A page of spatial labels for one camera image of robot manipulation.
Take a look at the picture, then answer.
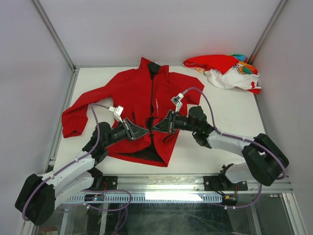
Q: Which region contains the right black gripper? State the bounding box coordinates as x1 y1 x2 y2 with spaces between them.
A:
151 110 197 134

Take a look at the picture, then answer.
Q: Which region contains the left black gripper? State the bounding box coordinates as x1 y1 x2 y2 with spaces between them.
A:
103 118 149 148

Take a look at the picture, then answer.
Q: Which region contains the red zip jacket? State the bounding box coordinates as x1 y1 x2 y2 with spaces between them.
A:
62 58 204 167

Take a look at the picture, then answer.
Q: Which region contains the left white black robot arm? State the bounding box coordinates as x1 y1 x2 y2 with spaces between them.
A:
15 118 149 226

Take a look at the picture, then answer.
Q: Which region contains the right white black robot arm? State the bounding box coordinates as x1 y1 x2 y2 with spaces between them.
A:
152 106 289 189

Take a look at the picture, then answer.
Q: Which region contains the red white printed garment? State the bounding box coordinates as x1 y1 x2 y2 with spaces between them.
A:
183 54 262 94

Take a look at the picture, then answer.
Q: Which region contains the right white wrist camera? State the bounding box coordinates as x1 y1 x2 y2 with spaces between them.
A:
171 93 184 112

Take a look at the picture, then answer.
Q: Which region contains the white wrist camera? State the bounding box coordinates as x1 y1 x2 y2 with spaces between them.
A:
109 105 124 122
171 93 184 112

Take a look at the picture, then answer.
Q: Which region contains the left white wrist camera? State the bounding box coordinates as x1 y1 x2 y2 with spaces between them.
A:
109 105 124 122

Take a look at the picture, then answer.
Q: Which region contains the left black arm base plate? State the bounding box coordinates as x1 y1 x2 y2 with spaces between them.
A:
85 175 118 191

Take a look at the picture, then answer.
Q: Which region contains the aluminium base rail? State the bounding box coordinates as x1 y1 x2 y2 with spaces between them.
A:
30 173 294 194

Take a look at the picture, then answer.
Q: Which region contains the slotted grey cable duct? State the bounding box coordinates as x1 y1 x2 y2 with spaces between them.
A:
65 192 223 204

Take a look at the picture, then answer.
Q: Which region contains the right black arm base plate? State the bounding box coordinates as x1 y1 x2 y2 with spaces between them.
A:
203 175 248 192

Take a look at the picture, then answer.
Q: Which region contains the left aluminium corner post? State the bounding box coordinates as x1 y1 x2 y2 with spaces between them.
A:
31 0 76 71

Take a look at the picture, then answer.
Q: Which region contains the aluminium corner post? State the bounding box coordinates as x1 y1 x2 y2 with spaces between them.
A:
248 0 289 64
31 0 76 71

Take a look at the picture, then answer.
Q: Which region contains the right aluminium corner post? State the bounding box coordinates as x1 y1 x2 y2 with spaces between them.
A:
248 0 289 64

